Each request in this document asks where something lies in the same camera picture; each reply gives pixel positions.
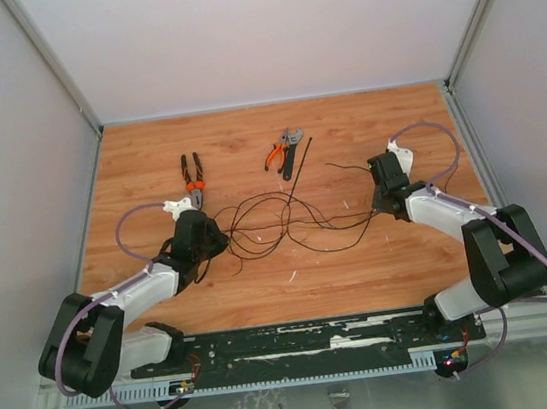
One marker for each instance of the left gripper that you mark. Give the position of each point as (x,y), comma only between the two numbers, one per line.
(221,240)

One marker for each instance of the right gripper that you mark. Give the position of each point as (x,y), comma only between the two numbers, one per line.
(379,198)

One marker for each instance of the black zip tie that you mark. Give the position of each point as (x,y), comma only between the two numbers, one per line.
(301,165)

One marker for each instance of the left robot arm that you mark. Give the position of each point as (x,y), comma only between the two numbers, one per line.
(88,345)

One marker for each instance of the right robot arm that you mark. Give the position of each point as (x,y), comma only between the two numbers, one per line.
(506,259)

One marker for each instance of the orange black combination pliers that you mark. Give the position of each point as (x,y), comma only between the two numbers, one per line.
(194,184)

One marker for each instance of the black adjustable wrench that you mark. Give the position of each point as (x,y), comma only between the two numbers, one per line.
(293,139)

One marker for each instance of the orange needle nose pliers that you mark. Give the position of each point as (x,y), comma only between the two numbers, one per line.
(280,151)

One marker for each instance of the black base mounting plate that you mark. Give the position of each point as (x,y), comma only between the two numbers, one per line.
(305,349)

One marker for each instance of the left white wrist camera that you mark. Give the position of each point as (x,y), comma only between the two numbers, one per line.
(176,208)

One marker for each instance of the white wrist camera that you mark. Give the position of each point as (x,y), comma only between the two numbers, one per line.
(176,208)
(404,155)

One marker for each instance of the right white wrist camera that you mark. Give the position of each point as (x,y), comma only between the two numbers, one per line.
(404,155)

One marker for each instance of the aluminium front rail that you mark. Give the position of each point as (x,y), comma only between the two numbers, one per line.
(522,317)

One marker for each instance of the right aluminium frame post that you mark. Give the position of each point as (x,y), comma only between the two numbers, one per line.
(475,24)

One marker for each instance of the aluminium frame post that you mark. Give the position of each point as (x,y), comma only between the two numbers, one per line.
(475,24)
(28,27)

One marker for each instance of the left aluminium frame post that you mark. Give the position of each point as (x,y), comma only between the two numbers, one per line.
(28,27)

